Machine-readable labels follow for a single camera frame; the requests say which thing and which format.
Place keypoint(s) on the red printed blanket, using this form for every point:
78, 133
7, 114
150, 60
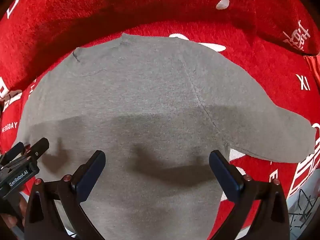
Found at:
250, 55

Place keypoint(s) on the grey shirt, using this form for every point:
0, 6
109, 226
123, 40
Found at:
150, 92

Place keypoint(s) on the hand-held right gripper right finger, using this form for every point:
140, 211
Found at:
226, 177

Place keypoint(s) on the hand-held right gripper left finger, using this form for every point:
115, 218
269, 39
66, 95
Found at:
88, 180

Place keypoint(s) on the person's left hand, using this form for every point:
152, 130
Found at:
11, 221

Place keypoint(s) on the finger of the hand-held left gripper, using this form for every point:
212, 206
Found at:
14, 152
37, 148

